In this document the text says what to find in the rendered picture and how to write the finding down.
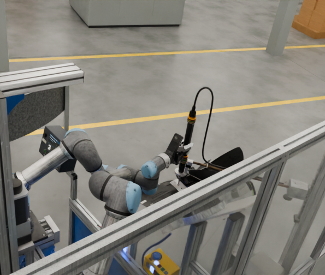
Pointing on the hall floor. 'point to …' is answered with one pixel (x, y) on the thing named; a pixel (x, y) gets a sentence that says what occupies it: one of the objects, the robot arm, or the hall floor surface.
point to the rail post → (71, 227)
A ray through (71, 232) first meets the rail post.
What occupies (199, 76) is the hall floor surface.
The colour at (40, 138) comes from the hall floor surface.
